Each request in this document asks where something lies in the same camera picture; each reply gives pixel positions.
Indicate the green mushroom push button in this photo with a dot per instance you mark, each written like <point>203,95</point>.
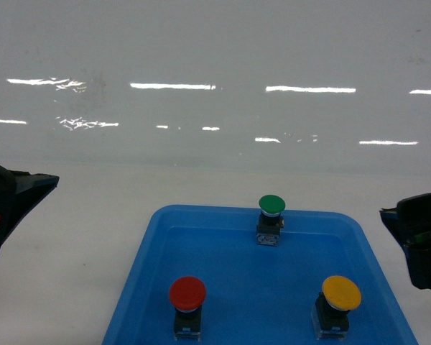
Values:
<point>271,221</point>

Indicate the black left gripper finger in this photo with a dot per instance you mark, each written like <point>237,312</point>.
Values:
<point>20,192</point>

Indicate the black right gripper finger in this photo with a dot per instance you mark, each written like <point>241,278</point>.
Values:
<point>410,225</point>

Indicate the red mushroom push button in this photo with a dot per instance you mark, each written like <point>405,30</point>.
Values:
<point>187,295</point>

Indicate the yellow mushroom push button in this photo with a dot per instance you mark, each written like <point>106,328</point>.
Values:
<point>337,298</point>

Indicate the white glossy back board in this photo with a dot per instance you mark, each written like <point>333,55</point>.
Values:
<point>338,87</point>

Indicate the blue plastic tray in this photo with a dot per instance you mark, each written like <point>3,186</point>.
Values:
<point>256,294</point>

